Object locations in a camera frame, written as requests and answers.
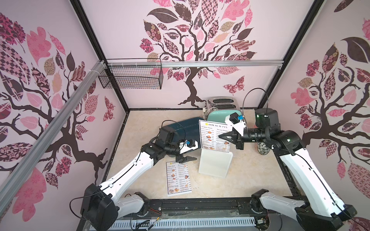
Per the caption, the old Dim Sum Inn menu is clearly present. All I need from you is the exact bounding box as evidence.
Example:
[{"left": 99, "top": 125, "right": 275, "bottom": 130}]
[{"left": 166, "top": 161, "right": 192, "bottom": 197}]

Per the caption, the new Dim Sum Inn menu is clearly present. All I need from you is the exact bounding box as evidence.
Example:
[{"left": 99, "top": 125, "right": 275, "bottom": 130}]
[{"left": 199, "top": 120, "right": 232, "bottom": 153}]

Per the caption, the clear acrylic menu holder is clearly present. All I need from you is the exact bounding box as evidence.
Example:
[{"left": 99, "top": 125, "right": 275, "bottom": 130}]
[{"left": 198, "top": 149, "right": 233, "bottom": 178}]

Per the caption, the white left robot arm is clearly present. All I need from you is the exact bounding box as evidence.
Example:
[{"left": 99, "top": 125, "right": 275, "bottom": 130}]
[{"left": 81, "top": 128, "right": 199, "bottom": 231}]

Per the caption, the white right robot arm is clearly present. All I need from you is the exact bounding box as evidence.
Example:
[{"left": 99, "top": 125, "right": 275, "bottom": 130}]
[{"left": 219, "top": 108, "right": 357, "bottom": 231}]

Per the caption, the teal plastic tray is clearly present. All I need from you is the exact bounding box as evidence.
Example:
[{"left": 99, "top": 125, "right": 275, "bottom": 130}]
[{"left": 163, "top": 117, "right": 203, "bottom": 143}]

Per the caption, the mint green toaster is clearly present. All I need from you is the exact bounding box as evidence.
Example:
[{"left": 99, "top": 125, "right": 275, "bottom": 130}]
[{"left": 203, "top": 97, "right": 241, "bottom": 123}]

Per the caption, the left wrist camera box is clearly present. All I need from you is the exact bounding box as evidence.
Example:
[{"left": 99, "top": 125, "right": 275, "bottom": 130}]
[{"left": 179, "top": 139, "right": 199, "bottom": 154}]

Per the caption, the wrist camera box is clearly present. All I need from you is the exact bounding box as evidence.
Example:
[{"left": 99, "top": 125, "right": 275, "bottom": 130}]
[
  {"left": 179, "top": 139, "right": 199, "bottom": 154},
  {"left": 229, "top": 113, "right": 247, "bottom": 136}
]

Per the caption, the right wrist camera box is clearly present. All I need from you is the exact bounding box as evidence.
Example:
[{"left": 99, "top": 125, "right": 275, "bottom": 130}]
[{"left": 229, "top": 113, "right": 247, "bottom": 136}]

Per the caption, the black wire basket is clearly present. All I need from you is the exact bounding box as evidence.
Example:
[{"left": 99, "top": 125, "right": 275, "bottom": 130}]
[{"left": 99, "top": 58, "right": 164, "bottom": 90}]

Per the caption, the aluminium frame rail back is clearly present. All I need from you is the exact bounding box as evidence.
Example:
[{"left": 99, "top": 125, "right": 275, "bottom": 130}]
[{"left": 108, "top": 60, "right": 284, "bottom": 68}]

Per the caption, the aluminium frame rail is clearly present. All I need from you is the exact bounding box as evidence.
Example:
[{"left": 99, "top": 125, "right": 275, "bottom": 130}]
[
  {"left": 1, "top": 61, "right": 106, "bottom": 214},
  {"left": 108, "top": 60, "right": 284, "bottom": 68}
]

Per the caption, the white slotted cable duct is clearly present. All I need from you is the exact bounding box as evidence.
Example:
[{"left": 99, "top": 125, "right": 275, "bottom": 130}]
[{"left": 89, "top": 217, "right": 257, "bottom": 231}]

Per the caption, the aluminium frame rail left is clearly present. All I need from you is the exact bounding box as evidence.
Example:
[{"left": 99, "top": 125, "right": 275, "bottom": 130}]
[{"left": 1, "top": 61, "right": 106, "bottom": 214}]

